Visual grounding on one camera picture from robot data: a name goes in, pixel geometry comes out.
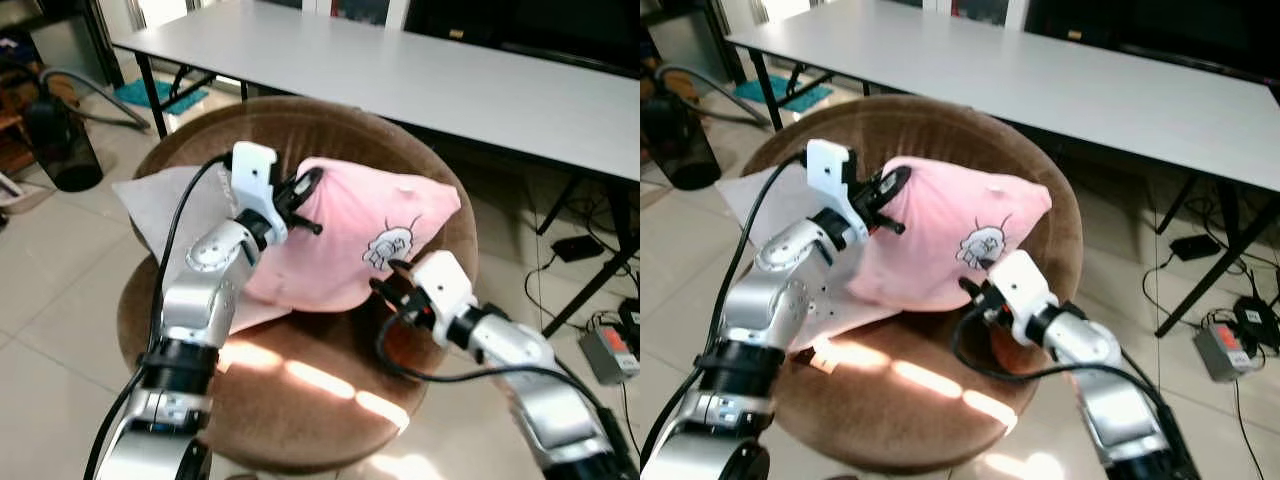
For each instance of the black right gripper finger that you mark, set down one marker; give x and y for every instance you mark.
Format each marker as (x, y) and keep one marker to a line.
(401, 267)
(971, 287)
(383, 289)

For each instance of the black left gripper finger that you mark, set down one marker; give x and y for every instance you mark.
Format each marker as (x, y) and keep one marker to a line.
(893, 183)
(308, 227)
(890, 227)
(308, 183)

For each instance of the pink printed pillow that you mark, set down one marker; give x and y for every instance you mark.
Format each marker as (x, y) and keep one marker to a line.
(350, 230)
(950, 225)

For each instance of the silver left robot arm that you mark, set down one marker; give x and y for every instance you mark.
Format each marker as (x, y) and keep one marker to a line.
(760, 310)
(195, 300)

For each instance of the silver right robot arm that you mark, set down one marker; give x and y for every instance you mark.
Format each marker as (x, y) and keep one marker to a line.
(540, 390)
(1120, 390)

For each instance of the teal shaggy floor mat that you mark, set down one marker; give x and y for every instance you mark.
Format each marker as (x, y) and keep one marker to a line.
(782, 94)
(160, 97)

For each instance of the brown round sofa chair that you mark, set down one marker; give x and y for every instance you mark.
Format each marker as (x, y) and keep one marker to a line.
(900, 430)
(300, 425)

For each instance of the black power adapter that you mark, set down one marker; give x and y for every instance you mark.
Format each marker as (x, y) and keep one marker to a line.
(1194, 247)
(577, 248)

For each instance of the grey folding table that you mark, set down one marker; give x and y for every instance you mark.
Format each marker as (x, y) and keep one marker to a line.
(450, 80)
(1050, 80)

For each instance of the black mesh waste bin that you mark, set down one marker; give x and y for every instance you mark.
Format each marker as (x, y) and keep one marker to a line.
(680, 145)
(62, 145)

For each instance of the black charger box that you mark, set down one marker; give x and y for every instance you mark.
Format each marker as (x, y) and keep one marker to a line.
(631, 322)
(1258, 322)

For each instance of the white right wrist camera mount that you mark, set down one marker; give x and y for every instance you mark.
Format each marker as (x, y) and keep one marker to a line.
(1020, 283)
(445, 285)

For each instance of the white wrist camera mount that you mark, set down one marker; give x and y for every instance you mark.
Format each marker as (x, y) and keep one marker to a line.
(445, 285)
(828, 172)
(1020, 283)
(252, 175)

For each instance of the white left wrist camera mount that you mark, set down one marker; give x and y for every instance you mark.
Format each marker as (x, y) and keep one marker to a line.
(252, 175)
(828, 172)

